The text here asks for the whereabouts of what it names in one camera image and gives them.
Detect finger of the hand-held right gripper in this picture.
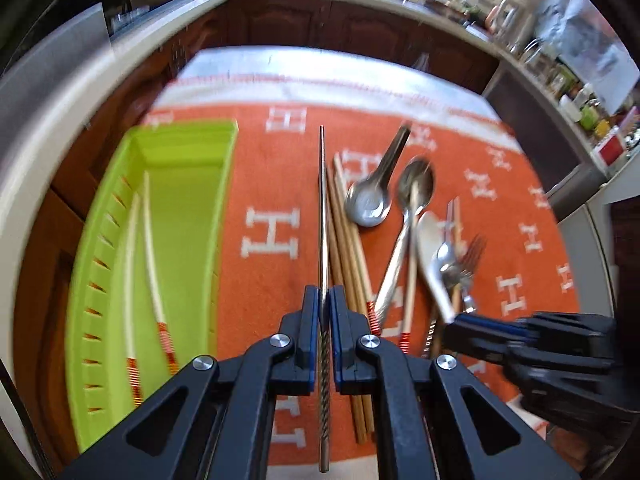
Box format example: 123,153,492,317
454,313,539,342
444,326,517,362

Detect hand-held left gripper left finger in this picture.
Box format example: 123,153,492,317
60,285,321,480

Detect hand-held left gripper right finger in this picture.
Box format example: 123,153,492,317
329,286,586,480

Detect brown wooden chopstick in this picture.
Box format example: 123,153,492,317
333,154,375,436
326,169,365,445

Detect white ceramic spoon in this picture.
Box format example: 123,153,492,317
415,211,458,325

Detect wide metal soup spoon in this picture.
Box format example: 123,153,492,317
345,125,413,227

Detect long metal spoon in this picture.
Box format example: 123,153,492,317
372,157,436,323

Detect green plastic tray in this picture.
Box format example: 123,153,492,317
64,119,240,456

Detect metal fork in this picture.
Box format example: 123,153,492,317
445,234,488,313

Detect small metal spoon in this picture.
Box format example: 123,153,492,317
432,241,481,311

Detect grey cabinet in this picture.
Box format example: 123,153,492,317
555,160,640,316

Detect orange printed blanket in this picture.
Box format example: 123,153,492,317
135,47,583,480

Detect black kitchen appliance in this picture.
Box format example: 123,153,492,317
482,60,608,221

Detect red box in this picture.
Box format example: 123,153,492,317
592,135,626,166

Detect grey metal appliance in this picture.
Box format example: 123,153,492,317
0,2,111,126

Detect wall poster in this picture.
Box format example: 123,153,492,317
537,0,640,116

